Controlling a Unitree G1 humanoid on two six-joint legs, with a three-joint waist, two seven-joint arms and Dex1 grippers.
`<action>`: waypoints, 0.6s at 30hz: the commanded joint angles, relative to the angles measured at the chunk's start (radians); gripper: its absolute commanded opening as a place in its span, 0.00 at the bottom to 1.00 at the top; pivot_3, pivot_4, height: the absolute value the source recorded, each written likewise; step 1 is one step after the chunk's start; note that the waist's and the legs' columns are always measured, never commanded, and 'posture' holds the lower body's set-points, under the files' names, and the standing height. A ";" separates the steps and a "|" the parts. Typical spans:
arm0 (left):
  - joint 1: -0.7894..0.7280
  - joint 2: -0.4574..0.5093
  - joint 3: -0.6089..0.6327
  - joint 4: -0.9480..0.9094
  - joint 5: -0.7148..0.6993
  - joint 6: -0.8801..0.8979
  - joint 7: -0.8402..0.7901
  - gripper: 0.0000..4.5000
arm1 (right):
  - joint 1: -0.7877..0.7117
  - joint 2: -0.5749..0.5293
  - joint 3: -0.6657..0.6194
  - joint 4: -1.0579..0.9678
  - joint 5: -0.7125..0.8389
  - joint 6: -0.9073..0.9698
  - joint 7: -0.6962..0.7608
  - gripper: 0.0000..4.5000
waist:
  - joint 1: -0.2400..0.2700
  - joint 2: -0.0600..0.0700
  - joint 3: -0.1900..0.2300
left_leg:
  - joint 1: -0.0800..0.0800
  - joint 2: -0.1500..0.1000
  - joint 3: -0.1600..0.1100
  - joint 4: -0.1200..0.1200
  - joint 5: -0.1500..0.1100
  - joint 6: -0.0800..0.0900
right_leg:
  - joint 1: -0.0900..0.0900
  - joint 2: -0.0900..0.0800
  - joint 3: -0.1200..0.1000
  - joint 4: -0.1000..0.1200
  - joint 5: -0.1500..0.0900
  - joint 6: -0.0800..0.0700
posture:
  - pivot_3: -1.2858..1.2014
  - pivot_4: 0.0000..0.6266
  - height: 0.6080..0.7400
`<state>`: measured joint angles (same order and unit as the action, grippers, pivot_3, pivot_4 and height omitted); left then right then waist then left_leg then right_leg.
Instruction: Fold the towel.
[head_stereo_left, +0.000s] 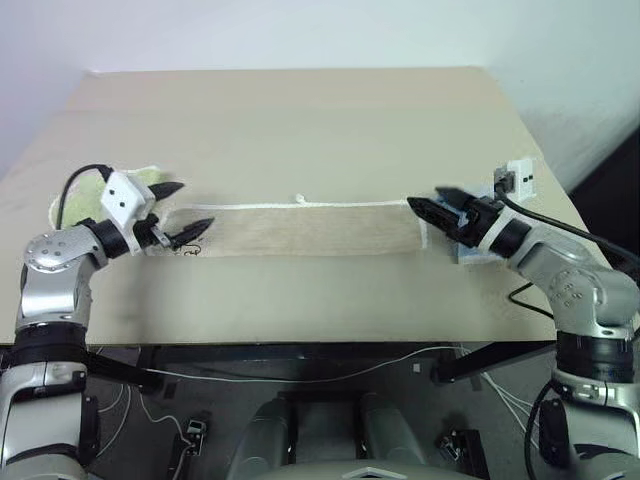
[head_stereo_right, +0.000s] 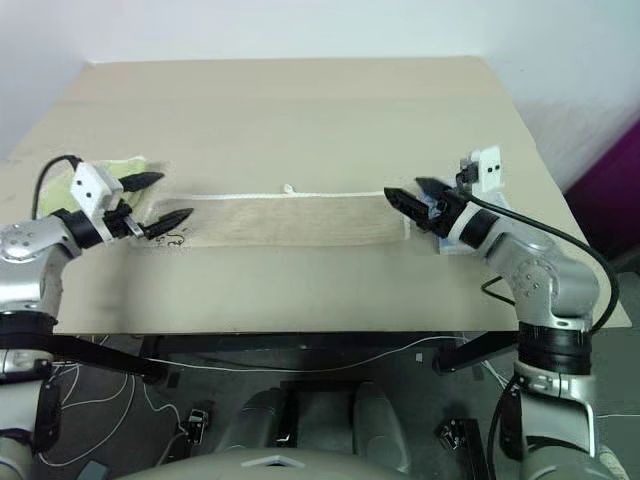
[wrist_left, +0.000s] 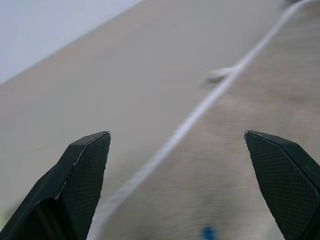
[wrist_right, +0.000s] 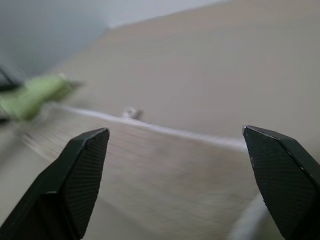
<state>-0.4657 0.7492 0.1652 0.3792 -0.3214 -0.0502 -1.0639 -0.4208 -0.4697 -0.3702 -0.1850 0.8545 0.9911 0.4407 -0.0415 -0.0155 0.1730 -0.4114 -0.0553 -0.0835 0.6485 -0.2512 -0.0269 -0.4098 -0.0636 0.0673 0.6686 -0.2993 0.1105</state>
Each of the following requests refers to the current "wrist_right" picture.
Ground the beige towel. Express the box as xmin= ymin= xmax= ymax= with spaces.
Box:
xmin=21 ymin=102 xmax=270 ymax=240

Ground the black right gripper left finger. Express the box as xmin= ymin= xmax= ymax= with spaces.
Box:
xmin=0 ymin=127 xmax=110 ymax=240

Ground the light green cloth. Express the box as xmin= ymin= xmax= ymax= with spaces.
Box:
xmin=0 ymin=73 xmax=73 ymax=121

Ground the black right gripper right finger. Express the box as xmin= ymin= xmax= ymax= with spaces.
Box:
xmin=241 ymin=125 xmax=320 ymax=240

